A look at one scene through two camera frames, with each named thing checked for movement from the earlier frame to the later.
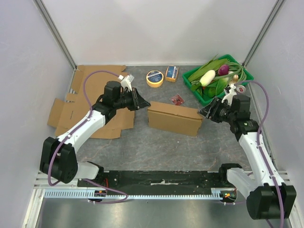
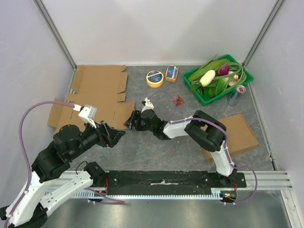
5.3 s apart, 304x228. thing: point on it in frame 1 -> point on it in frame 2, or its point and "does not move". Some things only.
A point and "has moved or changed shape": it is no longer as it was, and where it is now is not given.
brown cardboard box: x=174 y=118 has moved or changed shape
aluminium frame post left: x=55 y=33 does not move
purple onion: x=223 y=70 does not move
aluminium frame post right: x=263 y=32 does not move
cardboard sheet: x=89 y=83 does not move
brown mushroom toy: x=235 y=79 does not move
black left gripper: x=138 y=101 -> x=104 y=130
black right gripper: x=213 y=109 -> x=138 y=119
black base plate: x=156 y=181 does not move
